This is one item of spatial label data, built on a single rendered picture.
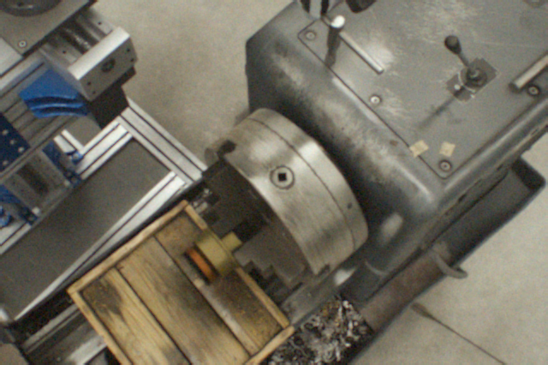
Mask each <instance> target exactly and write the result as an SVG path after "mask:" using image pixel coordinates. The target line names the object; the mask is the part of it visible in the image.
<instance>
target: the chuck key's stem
mask: <svg viewBox="0 0 548 365"><path fill-rule="evenodd" d="M344 25H345V19H344V18H342V17H341V16H340V15H335V16H333V17H332V18H331V20H330V25H329V30H328V35H327V40H326V45H327V47H328V51H327V52H326V53H325V61H324V63H325V64H326V65H327V66H328V67H329V68H330V67H331V66H332V65H334V64H335V63H336V60H337V49H338V48H339V47H340V45H341V42H342V40H341V39H340V38H339V37H338V36H337V35H338V34H339V33H340V32H341V31H343V29H344Z"/></svg>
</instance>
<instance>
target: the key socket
mask: <svg viewBox="0 0 548 365"><path fill-rule="evenodd" d="M272 181H273V182H274V183H275V184H276V185H277V186H278V187H280V188H285V187H288V186H289V185H290V184H291V183H292V181H293V174H292V173H291V172H290V171H289V170H288V169H286V168H278V169H277V170H275V171H274V173H273V174H272Z"/></svg>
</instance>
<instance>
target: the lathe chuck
mask: <svg viewBox="0 0 548 365"><path fill-rule="evenodd" d="M228 143H229V144H230V145H232V146H234V147H235V149H236V150H235V151H233V152H232V153H225V154H224V156H223V159H224V161H225V162H226V164H227V166H228V167H229V168H230V170H231V172H232V173H233V174H234V176H235V178H236V180H237V181H238V183H239V185H240V187H241V189H242V191H243V192H244V193H245V195H246V196H247V198H248V199H249V201H250V202H251V204H252V206H253V207H254V208H255V209H256V210H257V211H258V212H259V214H260V215H261V216H262V217H263V219H264V220H265V222H266V223H267V224H268V226H267V227H268V228H269V227H270V228H271V230H272V232H274V233H275V234H276V235H277V236H278V238H279V239H280V240H281V241H282V242H283V243H284V244H285V245H286V246H287V247H288V248H289V249H290V250H291V251H292V252H293V253H294V254H295V255H296V256H297V257H298V258H299V259H300V261H301V262H302V263H303V264H304V265H305V266H306V267H307V268H308V269H309V270H310V271H311V272H312V273H313V274H318V273H319V272H320V268H321V267H322V266H323V265H325V266H326V270H325V271H324V273H323V274H322V275H321V276H318V277H317V278H316V279H314V280H313V278H312V277H311V276H310V275H309V274H308V275H306V277H304V279H302V280H301V282H302V283H304V284H307V285H311V286H314V285H316V284H318V283H319V282H320V281H321V279H322V278H324V277H325V276H326V275H328V274H330V273H331V272H332V271H333V270H334V269H335V268H337V267H338V266H339V265H340V264H341V263H342V262H343V261H344V260H345V259H346V258H347V257H349V256H350V255H351V254H352V253H353V252H354V240H353V237H352V234H351V232H350V229H349V227H348V224H347V222H346V220H345V218H344V216H343V214H342V213H341V210H340V208H339V206H338V205H337V203H336V202H335V200H334V199H333V197H332V196H331V194H330V193H329V192H328V190H327V189H326V188H325V186H324V184H323V183H322V182H321V181H320V180H319V177H318V176H317V175H316V174H315V173H314V172H313V171H312V169H311V168H310V167H309V166H308V165H307V163H306V162H305V161H304V160H303V159H302V158H301V157H300V156H299V154H298V153H297V152H296V151H295V150H294V149H293V148H292V147H290V146H289V145H288V144H287V143H286V142H285V141H284V140H283V139H282V138H280V137H279V136H278V134H275V133H274V132H273V131H271V130H270V129H268V128H267V127H266V126H264V125H263V124H261V123H259V122H256V121H254V120H251V119H245V120H243V121H241V122H240V123H238V125H237V126H235V127H234V128H233V129H231V130H230V131H229V132H228V133H227V134H224V135H223V136H221V137H220V138H219V139H217V141H215V142H214V143H213V144H211V145H210V146H209V147H208V148H207V149H206V150H205V152H204V158H205V163H206V165H207V168H208V167H210V166H211V165H213V164H215V162H217V161H218V160H219V159H218V158H217V155H216V152H217V151H218V150H219V147H221V146H222V145H223V144H225V145H226V144H228ZM278 168H286V169H288V170H289V171H290V172H291V173H292V174H293V181H292V183H291V184H290V185H289V186H288V187H285V188H280V187H278V186H277V185H276V184H275V183H274V182H273V181H272V174H273V173H274V171H275V170H277V169H278Z"/></svg>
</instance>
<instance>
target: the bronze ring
mask: <svg viewBox="0 0 548 365"><path fill-rule="evenodd" d="M204 231H205V232H204V233H201V234H200V235H199V236H197V238H196V239H195V240H193V243H194V246H192V247H189V248H187V249H186V250H185V252H184V253H182V256H183V257H184V258H185V260H186V261H187V263H188V264H189V265H190V266H191V267H192V268H193V270H194V271H195V273H196V275H198V276H199V277H200V279H201V280H202V281H203V282H204V283H205V284H206V285H207V286H209V285H211V284H213V283H214V282H215V281H217V276H219V277H221V278H223V277H224V276H225V275H226V274H229V273H230V272H231V271H233V270H234V269H238V268H239V265H238V261H237V260H236V258H235V257H234V255H233V253H235V252H237V251H238V249H240V248H241V247H242V246H243V244H242V242H241V240H240V239H239V238H238V236H237V235H236V234H235V233H234V231H232V230H230V231H229V232H228V233H226V234H224V235H223V236H222V237H221V238H219V237H218V236H217V234H216V233H214V232H213V231H212V230H211V229H210V228H208V227H205V228H204Z"/></svg>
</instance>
